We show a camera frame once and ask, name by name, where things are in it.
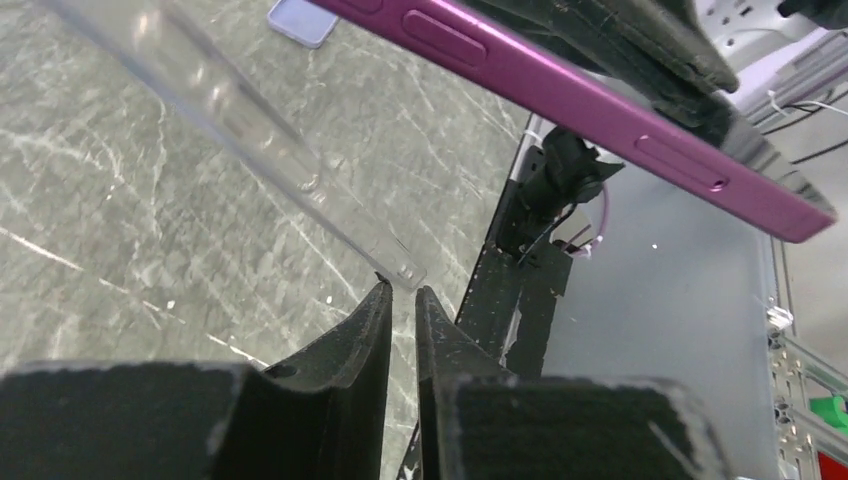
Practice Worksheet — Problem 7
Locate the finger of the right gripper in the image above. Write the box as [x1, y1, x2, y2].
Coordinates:
[467, 0, 739, 129]

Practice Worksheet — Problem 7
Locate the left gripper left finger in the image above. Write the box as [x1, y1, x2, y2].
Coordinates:
[1, 281, 393, 479]

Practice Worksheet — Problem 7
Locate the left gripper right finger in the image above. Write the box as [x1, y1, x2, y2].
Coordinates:
[415, 287, 729, 479]

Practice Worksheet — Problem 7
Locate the black phone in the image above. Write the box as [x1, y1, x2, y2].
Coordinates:
[324, 1, 837, 243]

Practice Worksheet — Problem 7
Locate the lilac phone case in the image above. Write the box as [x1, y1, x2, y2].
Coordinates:
[267, 0, 339, 49]

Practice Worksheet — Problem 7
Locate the clear phone case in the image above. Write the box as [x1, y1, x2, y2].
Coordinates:
[44, 1, 426, 290]

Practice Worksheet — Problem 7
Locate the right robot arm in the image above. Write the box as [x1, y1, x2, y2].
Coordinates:
[467, 1, 847, 134]

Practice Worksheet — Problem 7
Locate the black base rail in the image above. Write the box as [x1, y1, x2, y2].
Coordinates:
[398, 127, 618, 479]

